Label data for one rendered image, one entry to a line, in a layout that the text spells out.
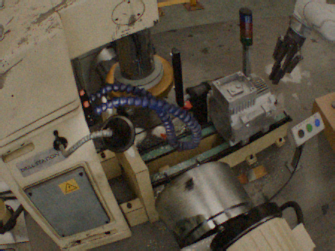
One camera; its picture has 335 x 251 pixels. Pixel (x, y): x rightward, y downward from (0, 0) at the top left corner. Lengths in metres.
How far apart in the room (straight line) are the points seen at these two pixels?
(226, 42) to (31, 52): 1.47
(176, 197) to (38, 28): 0.62
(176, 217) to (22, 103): 0.54
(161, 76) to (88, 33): 0.32
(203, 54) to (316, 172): 0.86
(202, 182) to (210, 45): 1.06
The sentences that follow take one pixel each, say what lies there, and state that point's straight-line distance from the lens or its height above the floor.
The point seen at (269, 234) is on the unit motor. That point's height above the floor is 1.35.
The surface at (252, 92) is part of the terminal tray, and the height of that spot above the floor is 1.14.
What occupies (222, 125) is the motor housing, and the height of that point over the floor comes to 0.94.
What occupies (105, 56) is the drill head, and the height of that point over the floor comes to 1.15.
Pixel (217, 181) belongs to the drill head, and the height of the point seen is 1.16.
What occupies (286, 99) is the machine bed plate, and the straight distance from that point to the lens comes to 1.78.
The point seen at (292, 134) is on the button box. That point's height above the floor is 1.07.
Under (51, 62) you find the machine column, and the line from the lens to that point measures 0.71.
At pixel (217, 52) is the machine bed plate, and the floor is 0.80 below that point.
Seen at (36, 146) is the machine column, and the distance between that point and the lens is 0.86.
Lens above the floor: 2.07
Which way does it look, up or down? 51 degrees down
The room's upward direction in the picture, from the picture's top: 7 degrees counter-clockwise
